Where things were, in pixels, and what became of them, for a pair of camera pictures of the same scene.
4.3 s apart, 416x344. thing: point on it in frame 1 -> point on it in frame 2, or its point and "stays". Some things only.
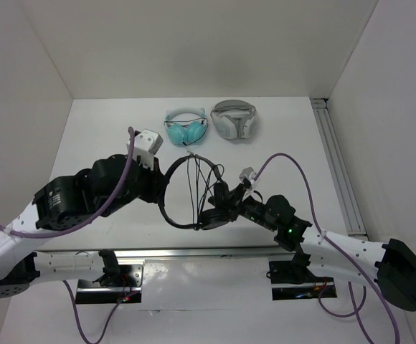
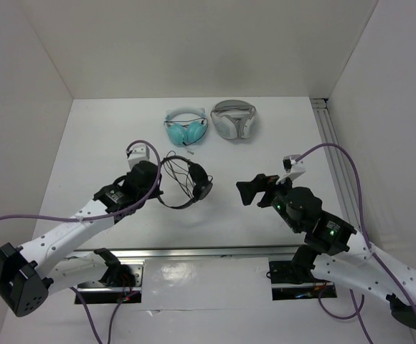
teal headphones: [185, 125] stays
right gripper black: [235, 196] -> [260, 183]
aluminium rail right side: [340, 169] stays
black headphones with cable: [163, 195] -> [183, 183]
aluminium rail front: [171, 254] stays
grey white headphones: [234, 119] stays
